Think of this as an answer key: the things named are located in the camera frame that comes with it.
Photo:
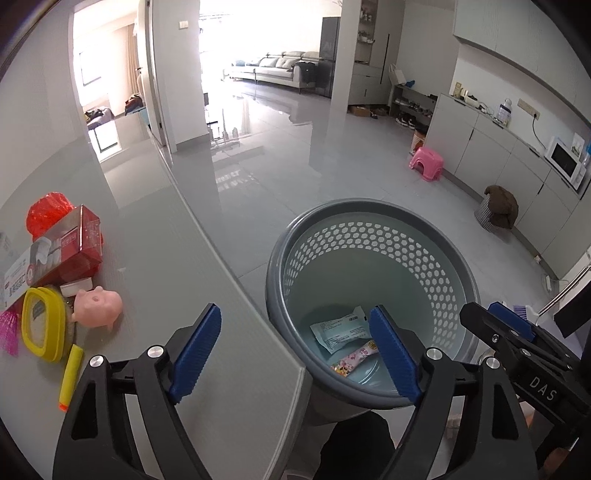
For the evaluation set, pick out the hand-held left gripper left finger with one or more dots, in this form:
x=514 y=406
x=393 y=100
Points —
x=196 y=355

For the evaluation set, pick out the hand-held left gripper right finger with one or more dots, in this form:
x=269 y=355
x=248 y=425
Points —
x=392 y=355

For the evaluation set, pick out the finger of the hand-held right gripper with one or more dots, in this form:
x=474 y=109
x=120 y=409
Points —
x=480 y=323

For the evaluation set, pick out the grey perforated waste bin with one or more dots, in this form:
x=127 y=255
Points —
x=323 y=258

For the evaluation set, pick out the white round plastic lid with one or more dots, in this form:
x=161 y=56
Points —
x=74 y=288

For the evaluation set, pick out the pink printed candy wrapper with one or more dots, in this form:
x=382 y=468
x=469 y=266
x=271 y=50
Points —
x=358 y=357

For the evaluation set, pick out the purple white object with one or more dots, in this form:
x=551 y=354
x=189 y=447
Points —
x=524 y=310

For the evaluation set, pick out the white pale blue packet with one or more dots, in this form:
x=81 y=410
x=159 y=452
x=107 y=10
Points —
x=337 y=330

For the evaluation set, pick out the white power strip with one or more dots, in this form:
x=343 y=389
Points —
x=548 y=282

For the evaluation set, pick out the person's black pants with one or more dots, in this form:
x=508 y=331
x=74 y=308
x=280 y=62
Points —
x=355 y=447

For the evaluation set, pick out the checkered basket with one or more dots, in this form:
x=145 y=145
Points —
x=484 y=217

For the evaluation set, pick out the pink pig toy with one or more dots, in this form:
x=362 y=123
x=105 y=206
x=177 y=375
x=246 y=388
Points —
x=94 y=304

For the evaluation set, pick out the brown jacket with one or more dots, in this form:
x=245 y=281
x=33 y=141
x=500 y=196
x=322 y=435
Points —
x=503 y=205

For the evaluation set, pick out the yellow foam dart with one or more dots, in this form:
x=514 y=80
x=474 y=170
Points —
x=71 y=374

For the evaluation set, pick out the yellow plastic lid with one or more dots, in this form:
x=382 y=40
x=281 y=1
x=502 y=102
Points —
x=59 y=323

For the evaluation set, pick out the red white carton box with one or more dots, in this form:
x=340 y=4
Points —
x=69 y=249

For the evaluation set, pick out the grey low cabinet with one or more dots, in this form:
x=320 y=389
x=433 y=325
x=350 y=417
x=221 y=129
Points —
x=498 y=157

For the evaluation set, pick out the pink plastic stool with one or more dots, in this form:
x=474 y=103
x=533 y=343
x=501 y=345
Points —
x=427 y=161

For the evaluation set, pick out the white microwave oven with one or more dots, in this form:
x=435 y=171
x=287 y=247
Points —
x=563 y=159

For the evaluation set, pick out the pink ribbed plastic object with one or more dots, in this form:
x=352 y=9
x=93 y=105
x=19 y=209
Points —
x=9 y=330

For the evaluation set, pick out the red knotted plastic bag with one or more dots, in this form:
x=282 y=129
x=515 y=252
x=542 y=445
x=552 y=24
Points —
x=46 y=214

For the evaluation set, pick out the clear water jug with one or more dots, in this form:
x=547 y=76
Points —
x=504 y=113

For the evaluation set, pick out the shoe rack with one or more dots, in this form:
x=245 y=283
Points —
x=413 y=104

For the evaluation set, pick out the cardboard box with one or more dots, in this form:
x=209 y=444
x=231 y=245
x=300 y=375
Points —
x=358 y=110

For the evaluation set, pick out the white tote bag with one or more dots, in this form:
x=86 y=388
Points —
x=397 y=76

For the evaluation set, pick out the white room door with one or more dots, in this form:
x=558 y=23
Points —
x=154 y=83

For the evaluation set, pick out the grey sofa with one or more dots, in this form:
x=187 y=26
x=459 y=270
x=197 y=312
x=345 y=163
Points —
x=277 y=69

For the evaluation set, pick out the dark grey refrigerator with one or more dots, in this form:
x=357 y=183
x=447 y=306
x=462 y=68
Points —
x=328 y=55

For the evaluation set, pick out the grey wall cabinet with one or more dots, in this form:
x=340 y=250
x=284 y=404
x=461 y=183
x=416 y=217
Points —
x=508 y=27

